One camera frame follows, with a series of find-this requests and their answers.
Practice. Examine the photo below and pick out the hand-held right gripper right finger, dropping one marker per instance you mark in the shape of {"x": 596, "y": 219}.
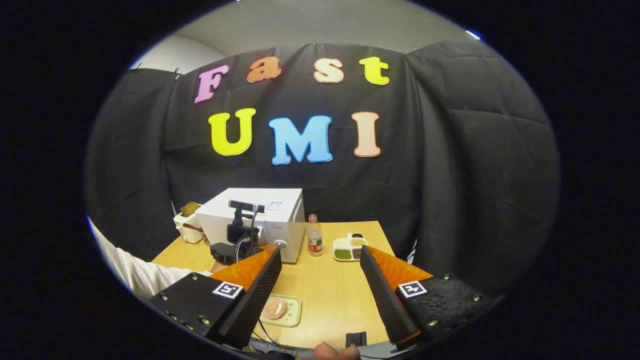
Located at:
{"x": 382, "y": 295}

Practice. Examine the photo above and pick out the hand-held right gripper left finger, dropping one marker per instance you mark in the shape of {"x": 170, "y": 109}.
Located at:
{"x": 255, "y": 300}

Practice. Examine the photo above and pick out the pink sprinkled donut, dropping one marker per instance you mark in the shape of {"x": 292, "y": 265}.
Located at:
{"x": 275, "y": 308}

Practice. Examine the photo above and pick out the white microwave oven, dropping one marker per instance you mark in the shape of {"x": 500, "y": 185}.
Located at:
{"x": 280, "y": 225}

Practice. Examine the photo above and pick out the pale green square plate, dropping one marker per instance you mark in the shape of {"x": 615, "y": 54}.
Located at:
{"x": 294, "y": 312}

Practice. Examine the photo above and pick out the white toaster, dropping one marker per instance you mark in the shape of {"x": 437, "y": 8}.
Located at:
{"x": 187, "y": 230}

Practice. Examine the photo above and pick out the black table clamp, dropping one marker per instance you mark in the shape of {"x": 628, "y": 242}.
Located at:
{"x": 356, "y": 339}

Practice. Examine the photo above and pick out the toast slice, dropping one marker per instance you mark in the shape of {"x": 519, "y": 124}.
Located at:
{"x": 190, "y": 208}

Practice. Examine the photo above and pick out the divided dish of beans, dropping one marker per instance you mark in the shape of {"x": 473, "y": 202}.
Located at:
{"x": 345, "y": 247}

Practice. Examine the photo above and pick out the clear bottle with red label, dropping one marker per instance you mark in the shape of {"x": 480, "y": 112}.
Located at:
{"x": 314, "y": 240}

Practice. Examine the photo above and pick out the black backdrop cloth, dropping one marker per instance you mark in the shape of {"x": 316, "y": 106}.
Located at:
{"x": 450, "y": 175}

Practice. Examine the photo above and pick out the ceiling light panel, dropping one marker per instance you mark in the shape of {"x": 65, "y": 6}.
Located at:
{"x": 472, "y": 35}

